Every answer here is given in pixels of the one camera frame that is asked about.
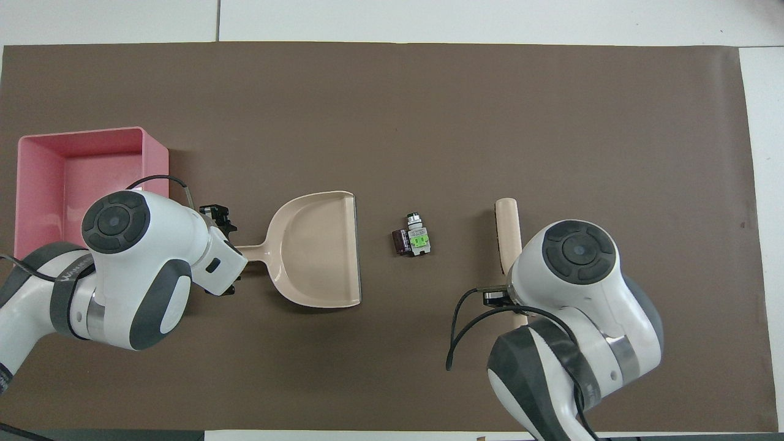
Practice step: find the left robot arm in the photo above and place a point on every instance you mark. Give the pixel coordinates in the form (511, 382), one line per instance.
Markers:
(153, 245)

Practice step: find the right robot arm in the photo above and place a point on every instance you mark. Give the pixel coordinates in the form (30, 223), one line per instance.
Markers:
(588, 294)

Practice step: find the pink plastic bin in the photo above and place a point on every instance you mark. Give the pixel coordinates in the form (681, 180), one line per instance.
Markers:
(43, 177)

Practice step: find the beige plastic dustpan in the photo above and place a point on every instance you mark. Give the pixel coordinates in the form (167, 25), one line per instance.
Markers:
(318, 251)

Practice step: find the dark purple capacitor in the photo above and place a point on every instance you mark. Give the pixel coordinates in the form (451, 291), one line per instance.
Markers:
(401, 241)

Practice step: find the beige hand brush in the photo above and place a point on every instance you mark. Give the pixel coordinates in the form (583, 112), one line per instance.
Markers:
(508, 226)

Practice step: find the push-button switch with green block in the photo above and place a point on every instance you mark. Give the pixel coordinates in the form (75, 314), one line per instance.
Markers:
(419, 239)

